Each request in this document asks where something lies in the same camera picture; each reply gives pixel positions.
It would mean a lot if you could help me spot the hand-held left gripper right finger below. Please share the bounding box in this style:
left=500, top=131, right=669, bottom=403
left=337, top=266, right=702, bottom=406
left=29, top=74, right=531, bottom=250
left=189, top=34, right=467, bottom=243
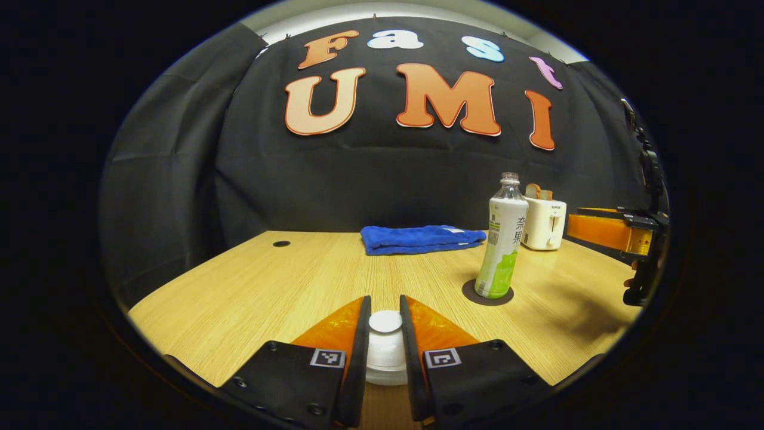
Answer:
left=400, top=294, right=550, bottom=428

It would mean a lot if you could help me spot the dark brown round coaster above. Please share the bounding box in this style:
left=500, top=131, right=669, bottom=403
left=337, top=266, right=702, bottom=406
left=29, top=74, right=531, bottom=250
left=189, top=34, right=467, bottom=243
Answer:
left=461, top=278, right=515, bottom=306

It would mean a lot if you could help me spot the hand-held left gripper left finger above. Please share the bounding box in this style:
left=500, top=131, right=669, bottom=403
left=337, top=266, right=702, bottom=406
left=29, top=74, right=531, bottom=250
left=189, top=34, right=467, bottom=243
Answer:
left=218, top=296, right=372, bottom=429

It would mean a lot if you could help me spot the white toaster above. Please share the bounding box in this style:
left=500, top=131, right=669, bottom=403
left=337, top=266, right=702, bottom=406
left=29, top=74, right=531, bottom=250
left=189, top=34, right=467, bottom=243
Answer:
left=521, top=196, right=567, bottom=251

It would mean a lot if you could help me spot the white teacup lid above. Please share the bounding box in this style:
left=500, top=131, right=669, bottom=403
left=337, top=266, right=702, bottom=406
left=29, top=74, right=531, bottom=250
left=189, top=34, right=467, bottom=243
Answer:
left=367, top=311, right=408, bottom=359

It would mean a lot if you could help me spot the blue folded towel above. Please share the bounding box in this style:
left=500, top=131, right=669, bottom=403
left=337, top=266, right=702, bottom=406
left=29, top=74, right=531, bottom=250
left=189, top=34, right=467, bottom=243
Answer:
left=361, top=225, right=487, bottom=256

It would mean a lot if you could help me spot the clear water bottle green label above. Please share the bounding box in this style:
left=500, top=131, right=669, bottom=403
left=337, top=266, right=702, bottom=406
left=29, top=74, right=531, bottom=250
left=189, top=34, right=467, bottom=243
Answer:
left=475, top=172, right=529, bottom=299

